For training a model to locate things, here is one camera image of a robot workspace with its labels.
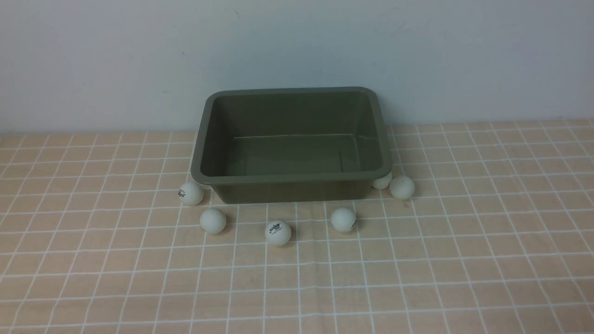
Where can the olive green plastic bin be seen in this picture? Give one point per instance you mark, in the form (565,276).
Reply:
(291,145)

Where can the white ball logo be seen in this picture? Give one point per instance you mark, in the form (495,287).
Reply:
(277,232)

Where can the plain white ball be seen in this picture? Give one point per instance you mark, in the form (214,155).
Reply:
(212,221)

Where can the checkered beige tablecloth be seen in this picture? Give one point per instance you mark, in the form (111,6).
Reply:
(498,239)

